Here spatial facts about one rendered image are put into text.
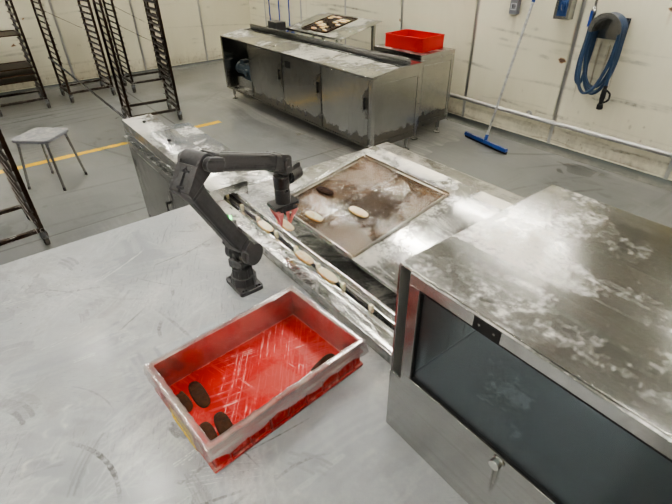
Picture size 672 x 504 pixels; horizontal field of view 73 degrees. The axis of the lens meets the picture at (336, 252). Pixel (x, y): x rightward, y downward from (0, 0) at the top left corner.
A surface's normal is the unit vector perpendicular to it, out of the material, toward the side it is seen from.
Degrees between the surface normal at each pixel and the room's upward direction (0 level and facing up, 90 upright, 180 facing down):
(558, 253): 0
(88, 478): 0
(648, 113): 90
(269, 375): 0
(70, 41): 90
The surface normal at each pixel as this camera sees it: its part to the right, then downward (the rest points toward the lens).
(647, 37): -0.79, 0.36
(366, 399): -0.01, -0.83
